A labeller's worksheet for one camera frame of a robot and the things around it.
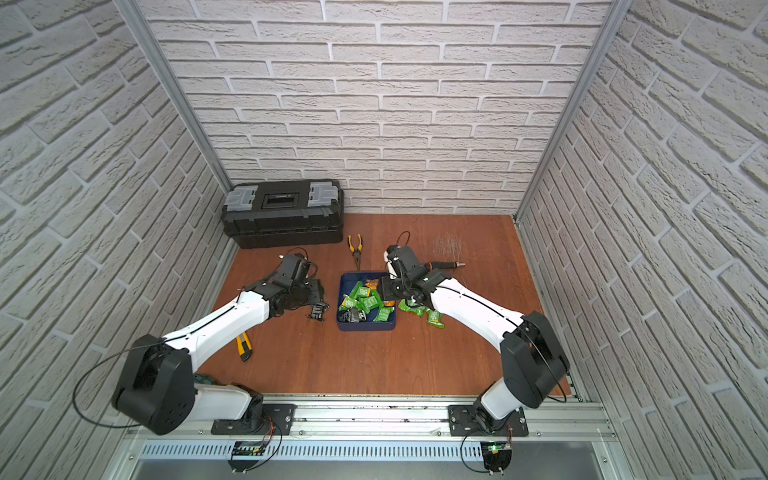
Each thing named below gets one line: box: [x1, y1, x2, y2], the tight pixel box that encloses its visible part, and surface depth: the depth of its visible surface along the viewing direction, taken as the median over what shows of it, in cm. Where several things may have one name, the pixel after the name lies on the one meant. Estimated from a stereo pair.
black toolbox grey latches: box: [221, 179, 345, 249], surface depth 102 cm
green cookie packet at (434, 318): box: [425, 309, 445, 329], surface depth 91 cm
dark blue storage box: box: [336, 272, 397, 331], surface depth 91 cm
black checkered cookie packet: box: [305, 302, 330, 321], surface depth 94 cm
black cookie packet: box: [338, 307, 367, 323], surface depth 91 cm
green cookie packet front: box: [349, 281, 371, 301], surface depth 97 cm
